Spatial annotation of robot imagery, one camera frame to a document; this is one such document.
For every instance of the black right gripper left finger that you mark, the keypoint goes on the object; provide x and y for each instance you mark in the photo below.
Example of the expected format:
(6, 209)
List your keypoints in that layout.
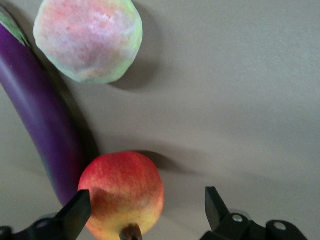
(75, 215)

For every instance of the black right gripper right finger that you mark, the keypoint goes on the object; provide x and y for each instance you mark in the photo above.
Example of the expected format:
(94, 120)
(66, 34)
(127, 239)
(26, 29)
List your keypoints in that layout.
(217, 215)

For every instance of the red yellow pomegranate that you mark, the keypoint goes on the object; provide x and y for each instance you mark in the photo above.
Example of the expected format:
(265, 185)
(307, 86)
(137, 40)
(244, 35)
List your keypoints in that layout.
(125, 180)

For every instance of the long purple eggplant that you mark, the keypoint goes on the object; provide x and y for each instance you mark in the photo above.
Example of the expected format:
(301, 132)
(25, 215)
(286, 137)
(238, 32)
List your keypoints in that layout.
(37, 112)

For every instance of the pink green peach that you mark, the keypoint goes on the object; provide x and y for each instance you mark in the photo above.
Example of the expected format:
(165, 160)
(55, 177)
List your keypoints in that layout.
(87, 40)

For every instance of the brown table cloth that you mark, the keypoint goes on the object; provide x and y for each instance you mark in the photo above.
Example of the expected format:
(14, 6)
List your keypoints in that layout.
(225, 100)

